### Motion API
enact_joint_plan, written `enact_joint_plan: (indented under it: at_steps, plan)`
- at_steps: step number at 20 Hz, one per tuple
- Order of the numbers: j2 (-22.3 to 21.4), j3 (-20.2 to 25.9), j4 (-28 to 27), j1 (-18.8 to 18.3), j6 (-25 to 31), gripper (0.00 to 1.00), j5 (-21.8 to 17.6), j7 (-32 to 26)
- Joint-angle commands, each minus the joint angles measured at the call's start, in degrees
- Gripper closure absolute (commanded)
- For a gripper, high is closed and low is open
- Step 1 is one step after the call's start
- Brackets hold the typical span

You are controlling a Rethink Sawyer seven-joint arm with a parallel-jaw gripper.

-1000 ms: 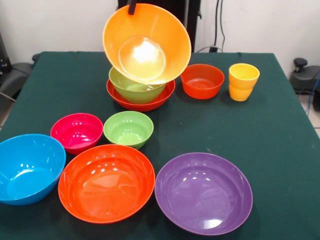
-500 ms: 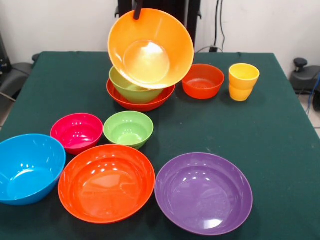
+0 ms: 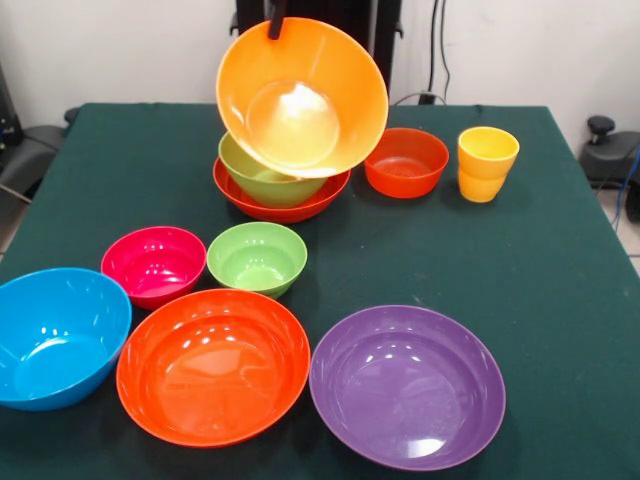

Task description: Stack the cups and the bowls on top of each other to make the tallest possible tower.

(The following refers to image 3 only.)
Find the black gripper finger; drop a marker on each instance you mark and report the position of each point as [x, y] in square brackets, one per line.
[276, 20]

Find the large orange bowl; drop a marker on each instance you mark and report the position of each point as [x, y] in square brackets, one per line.
[300, 90]

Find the large green bowl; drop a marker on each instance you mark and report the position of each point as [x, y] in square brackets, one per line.
[270, 192]

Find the large red bowl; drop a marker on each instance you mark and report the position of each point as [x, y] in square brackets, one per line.
[212, 375]
[280, 212]

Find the small red bowl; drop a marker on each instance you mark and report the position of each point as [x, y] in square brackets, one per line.
[405, 165]

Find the small green bowl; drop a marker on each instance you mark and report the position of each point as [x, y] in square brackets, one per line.
[256, 260]

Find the yellow cup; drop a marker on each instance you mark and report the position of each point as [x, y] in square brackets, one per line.
[487, 160]

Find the pink bowl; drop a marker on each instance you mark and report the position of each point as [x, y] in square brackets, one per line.
[152, 265]

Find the black device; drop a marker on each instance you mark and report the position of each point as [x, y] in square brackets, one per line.
[7, 115]

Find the dark green table cloth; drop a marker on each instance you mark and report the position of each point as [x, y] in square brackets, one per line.
[450, 250]

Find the purple bowl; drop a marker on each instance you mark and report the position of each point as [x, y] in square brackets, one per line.
[407, 390]

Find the blue bowl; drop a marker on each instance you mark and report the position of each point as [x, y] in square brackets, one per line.
[55, 345]

